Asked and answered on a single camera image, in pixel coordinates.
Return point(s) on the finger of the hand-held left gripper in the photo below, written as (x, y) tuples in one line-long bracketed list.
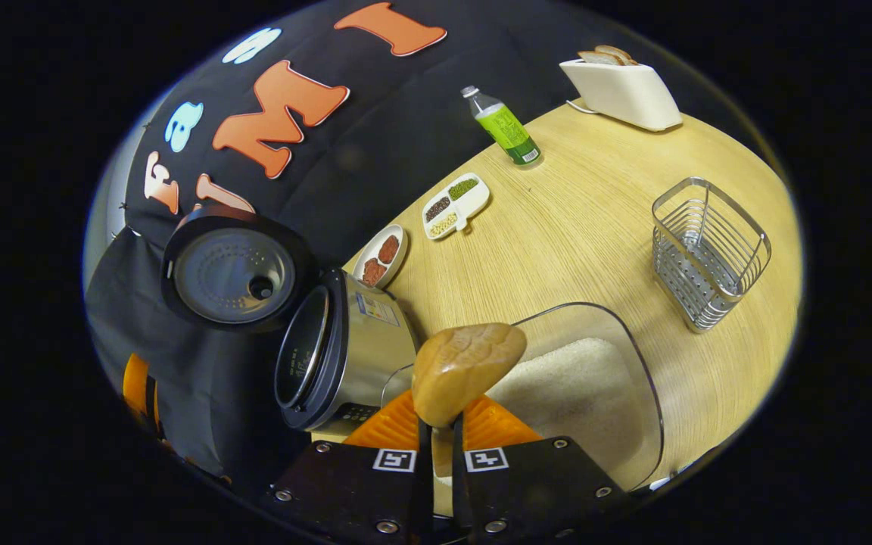
[(135, 386)]

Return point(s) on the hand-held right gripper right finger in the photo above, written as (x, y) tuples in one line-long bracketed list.
[(460, 492)]

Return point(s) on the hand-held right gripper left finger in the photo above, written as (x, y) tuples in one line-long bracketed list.
[(424, 492)]

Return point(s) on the wooden spoon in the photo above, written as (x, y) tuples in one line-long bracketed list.
[(466, 363)]

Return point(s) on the dark silver rice cooker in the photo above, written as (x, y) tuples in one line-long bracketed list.
[(368, 356)]

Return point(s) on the clear container of white rice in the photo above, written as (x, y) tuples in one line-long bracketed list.
[(572, 386)]

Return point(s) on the round white plate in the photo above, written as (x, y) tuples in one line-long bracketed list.
[(398, 269)]

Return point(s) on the red meat slice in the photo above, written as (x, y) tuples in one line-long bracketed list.
[(388, 249), (373, 272)]

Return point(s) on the white divided dish of beans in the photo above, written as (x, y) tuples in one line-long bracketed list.
[(474, 206)]

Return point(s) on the green label plastic bottle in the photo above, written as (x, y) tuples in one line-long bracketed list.
[(508, 130)]

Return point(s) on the white toaster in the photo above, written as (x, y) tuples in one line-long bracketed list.
[(625, 94)]

